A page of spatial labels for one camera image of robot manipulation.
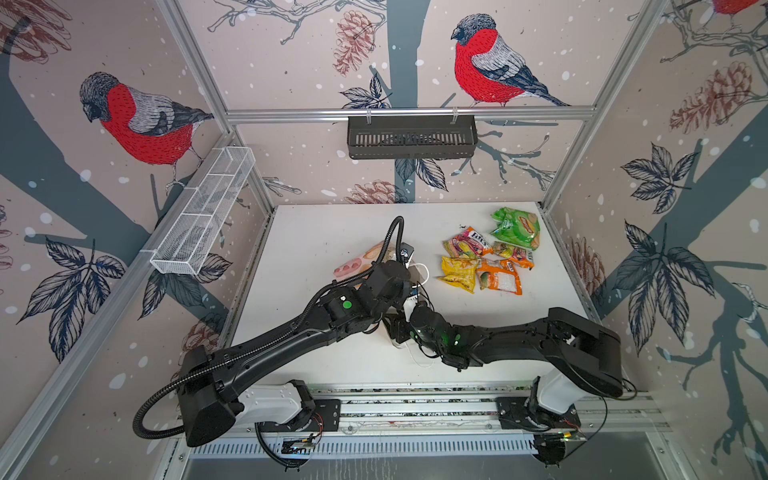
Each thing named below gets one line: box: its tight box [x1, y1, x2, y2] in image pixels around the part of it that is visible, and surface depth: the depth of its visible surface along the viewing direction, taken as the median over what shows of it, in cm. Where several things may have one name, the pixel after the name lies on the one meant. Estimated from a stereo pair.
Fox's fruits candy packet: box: [442, 224, 494, 258], surface depth 106 cm
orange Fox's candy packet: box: [476, 259, 523, 296], surface depth 99 cm
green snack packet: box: [490, 207, 540, 251], surface depth 107 cm
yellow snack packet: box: [434, 256, 477, 294], surface depth 98 cm
